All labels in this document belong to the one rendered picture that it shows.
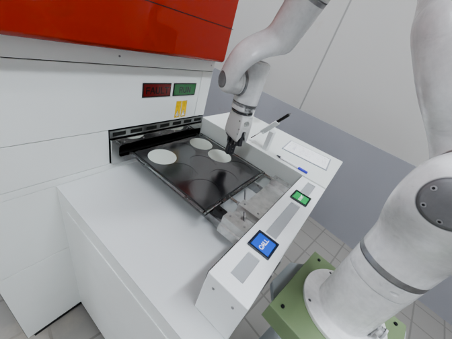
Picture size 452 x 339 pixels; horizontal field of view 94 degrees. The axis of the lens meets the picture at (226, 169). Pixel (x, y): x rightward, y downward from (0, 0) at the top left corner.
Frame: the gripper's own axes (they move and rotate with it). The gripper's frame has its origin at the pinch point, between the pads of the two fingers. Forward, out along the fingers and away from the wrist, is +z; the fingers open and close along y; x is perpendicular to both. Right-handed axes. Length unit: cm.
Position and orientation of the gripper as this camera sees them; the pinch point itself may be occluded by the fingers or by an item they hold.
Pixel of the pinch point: (230, 148)
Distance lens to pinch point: 81.9
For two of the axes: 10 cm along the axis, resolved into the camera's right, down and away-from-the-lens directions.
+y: -4.4, -5.9, 6.8
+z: -2.6, 8.0, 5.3
